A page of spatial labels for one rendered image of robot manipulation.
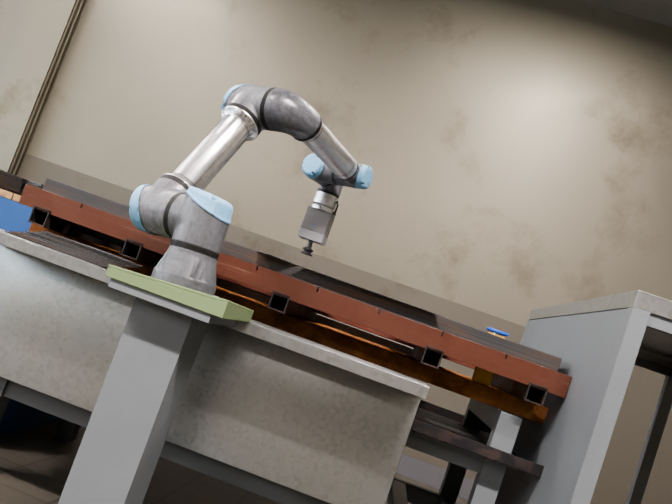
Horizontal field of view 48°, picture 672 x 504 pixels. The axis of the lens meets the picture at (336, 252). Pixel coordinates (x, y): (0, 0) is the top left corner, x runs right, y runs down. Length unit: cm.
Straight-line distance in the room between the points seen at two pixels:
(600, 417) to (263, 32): 400
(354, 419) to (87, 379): 74
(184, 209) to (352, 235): 313
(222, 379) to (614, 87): 370
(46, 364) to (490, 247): 321
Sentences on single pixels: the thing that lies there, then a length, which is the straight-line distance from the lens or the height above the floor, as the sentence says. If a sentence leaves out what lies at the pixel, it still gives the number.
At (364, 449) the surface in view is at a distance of 206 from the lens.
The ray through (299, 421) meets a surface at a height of 47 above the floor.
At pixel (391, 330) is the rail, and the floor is 78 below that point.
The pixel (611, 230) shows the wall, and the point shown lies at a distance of 498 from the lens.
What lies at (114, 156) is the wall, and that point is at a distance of 531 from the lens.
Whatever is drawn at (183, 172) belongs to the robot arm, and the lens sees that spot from 191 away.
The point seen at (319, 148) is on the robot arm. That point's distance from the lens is 213.
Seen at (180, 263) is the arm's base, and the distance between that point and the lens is 173.
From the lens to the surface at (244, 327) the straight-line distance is 192.
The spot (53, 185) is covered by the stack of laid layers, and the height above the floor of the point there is 85.
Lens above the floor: 76
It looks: 5 degrees up
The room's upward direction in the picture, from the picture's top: 20 degrees clockwise
